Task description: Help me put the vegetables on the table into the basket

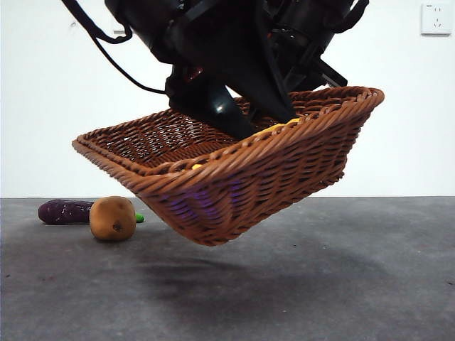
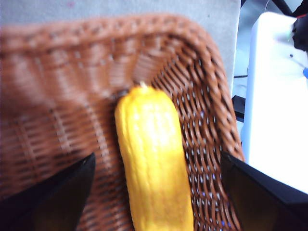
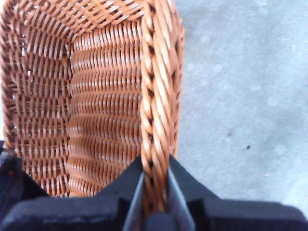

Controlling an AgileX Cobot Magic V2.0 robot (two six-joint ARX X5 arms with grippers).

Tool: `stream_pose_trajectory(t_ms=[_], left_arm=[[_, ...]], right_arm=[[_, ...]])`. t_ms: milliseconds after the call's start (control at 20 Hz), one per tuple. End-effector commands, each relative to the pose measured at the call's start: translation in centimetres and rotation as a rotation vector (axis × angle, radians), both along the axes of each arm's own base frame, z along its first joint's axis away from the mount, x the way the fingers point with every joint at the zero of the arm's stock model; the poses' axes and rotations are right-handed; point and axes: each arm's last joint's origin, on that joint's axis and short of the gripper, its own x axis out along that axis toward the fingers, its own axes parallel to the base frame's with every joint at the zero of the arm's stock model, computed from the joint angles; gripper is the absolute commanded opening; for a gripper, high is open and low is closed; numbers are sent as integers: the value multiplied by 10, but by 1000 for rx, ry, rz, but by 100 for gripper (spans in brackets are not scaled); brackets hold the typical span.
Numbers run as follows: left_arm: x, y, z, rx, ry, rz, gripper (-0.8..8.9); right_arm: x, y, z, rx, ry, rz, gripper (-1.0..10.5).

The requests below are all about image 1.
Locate purple eggplant with green stem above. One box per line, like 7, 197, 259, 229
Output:
38, 199, 146, 226

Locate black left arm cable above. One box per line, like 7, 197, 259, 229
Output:
62, 0, 168, 94

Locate brown potato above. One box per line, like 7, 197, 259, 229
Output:
89, 195, 137, 242

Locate brown woven wicker basket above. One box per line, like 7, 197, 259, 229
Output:
72, 85, 386, 247

